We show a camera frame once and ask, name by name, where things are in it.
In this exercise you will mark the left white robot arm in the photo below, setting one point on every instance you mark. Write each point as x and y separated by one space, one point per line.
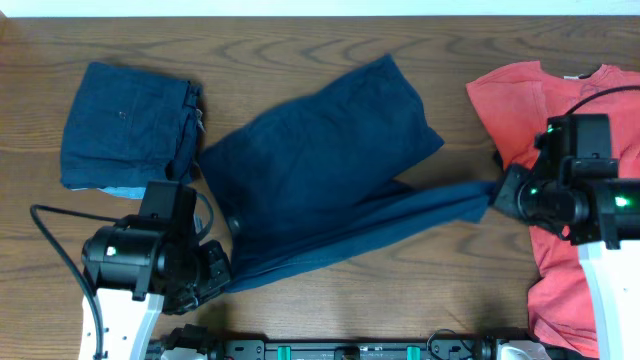
138 269

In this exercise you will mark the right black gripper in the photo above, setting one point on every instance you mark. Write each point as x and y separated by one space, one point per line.
507 197

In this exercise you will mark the folded navy blue shorts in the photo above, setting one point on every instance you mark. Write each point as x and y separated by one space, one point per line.
128 127

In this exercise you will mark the navy blue shorts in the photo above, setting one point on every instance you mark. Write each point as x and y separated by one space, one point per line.
128 127
314 181

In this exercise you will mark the red t-shirt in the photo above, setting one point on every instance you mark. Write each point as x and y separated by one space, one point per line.
514 103

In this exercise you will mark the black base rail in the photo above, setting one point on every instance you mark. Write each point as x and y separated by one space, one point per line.
195 343

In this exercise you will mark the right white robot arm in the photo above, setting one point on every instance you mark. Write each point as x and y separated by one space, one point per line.
584 227

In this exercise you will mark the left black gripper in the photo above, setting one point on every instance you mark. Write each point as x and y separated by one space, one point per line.
215 270

